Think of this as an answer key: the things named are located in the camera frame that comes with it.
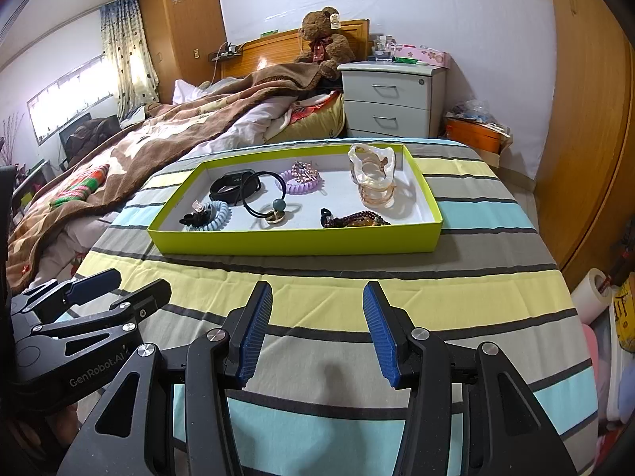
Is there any black hair tie teal bead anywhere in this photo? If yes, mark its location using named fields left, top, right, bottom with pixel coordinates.
left=243, top=170, right=303, bottom=227

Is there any light blue spiral hair tie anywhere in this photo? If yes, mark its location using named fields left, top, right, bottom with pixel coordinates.
left=191, top=201, right=232, bottom=231

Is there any wooden headboard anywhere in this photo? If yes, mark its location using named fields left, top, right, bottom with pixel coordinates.
left=218, top=19, right=371, bottom=80

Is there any yellow red pillow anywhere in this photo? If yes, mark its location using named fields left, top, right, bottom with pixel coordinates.
left=285, top=92, right=346, bottom=142

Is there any cream pink hair claw clip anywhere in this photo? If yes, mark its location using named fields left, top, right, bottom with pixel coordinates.
left=347, top=144, right=398, bottom=209

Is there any green cardboard tray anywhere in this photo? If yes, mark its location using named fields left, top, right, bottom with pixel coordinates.
left=148, top=143, right=444, bottom=257

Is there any white nightstand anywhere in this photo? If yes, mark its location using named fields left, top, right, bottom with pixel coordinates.
left=337, top=59, right=447, bottom=138

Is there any white paper roll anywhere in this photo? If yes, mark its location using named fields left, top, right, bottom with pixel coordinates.
left=570, top=268, right=616, bottom=326

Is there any gold rhinestone hair clip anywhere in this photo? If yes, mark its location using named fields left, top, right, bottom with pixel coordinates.
left=292, top=160, right=319, bottom=184

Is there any patterned curtain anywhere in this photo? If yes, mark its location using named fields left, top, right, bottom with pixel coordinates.
left=99, top=0, right=160, bottom=122

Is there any dark brown bead bracelet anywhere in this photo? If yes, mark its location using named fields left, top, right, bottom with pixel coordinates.
left=320, top=207, right=393, bottom=229

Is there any orange box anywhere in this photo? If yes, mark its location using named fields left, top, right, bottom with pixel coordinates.
left=444, top=116, right=512, bottom=155

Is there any yellow box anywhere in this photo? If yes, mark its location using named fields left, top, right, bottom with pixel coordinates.
left=612, top=275, right=635, bottom=353

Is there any brown teddy bear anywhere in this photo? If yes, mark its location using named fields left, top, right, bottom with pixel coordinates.
left=294, top=6, right=356, bottom=80

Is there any small black claw clip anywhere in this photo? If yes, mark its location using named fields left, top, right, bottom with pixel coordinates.
left=181, top=200, right=214, bottom=227

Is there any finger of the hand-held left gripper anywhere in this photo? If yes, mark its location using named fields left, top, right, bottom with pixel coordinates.
left=32, top=279, right=172, bottom=353
left=10, top=268, right=122, bottom=325

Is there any purple spiral hair tie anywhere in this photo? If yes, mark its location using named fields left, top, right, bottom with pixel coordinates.
left=280, top=169, right=326, bottom=196

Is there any clear glass cup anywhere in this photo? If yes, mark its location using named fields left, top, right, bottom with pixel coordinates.
left=372, top=35, right=398, bottom=63

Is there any power strip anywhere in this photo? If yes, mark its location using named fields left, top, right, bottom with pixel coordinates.
left=208, top=42, right=244, bottom=60

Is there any black smart band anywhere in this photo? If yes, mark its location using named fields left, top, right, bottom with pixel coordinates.
left=209, top=171, right=262, bottom=202

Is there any clear plastic bag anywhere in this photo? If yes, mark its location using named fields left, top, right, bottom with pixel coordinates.
left=449, top=99, right=509, bottom=127

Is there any tall wooden cabinet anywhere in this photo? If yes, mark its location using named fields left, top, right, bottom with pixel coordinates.
left=139, top=0, right=224, bottom=105

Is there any brown patterned blanket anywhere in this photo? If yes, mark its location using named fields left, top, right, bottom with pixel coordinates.
left=7, top=64, right=343, bottom=293

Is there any wooden wardrobe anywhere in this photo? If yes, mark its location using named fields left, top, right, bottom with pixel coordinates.
left=533, top=0, right=635, bottom=291

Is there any pink tissue box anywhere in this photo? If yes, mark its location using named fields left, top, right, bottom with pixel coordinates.
left=394, top=44, right=451, bottom=68

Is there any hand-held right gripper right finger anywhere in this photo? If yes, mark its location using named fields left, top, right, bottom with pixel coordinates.
left=362, top=280, right=579, bottom=476

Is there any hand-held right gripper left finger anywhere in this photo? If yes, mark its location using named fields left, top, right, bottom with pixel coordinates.
left=57, top=280, right=273, bottom=476

